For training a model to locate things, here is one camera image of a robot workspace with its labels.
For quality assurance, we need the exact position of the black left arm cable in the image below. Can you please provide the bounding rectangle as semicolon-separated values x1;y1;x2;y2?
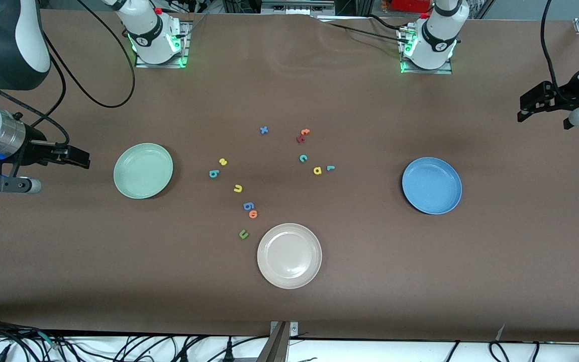
540;0;571;101

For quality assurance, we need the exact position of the grey equipment rack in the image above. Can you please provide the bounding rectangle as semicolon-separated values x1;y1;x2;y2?
261;0;335;16

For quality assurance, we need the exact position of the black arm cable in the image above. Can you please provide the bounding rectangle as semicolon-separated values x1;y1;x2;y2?
540;0;571;101
0;0;137;147

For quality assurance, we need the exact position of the beige plate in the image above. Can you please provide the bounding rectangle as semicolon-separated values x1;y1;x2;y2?
257;223;323;290

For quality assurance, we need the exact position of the blue plate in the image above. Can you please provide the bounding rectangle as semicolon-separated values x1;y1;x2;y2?
402;157;463;215

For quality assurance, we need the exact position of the black looped floor cable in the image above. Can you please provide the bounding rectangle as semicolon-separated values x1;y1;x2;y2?
488;341;514;362

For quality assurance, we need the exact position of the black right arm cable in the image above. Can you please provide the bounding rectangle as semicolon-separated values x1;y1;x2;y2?
0;0;137;147

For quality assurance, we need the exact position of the black base power cable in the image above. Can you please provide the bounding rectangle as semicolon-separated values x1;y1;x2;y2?
315;14;413;46

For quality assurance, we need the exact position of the light green plate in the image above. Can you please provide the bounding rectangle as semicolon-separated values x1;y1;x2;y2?
113;143;174;200

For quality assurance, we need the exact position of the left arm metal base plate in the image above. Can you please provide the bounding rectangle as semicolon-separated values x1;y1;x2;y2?
400;25;453;75

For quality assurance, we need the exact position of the aluminium frame profile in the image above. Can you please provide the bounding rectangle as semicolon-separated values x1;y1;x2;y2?
254;321;299;362

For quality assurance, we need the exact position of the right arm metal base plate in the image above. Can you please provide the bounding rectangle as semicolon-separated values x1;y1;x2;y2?
135;20;190;68

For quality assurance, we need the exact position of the red box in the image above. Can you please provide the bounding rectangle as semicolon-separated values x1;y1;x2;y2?
393;0;431;13

